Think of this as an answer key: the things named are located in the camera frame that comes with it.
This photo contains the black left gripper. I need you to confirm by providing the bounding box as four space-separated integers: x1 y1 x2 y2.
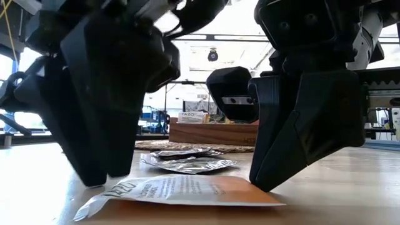
24 0 229 178

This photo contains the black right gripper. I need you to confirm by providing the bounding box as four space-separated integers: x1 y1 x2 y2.
248 0 400 193

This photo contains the orange white Tazo tea packet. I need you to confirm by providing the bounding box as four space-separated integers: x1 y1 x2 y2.
73 174 287 222
177 111 208 124

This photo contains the wooden tea organizer box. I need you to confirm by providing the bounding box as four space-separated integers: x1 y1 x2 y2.
168 117 260 147

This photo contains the long ceiling light bar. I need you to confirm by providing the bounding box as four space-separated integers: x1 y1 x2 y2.
173 33 269 42

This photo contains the yellow hanging cable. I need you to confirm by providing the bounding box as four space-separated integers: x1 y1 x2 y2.
0 0 18 63

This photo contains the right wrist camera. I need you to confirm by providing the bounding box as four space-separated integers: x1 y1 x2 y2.
206 66 261 124

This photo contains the black ceiling camera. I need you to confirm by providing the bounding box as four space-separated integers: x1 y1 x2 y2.
207 48 219 63

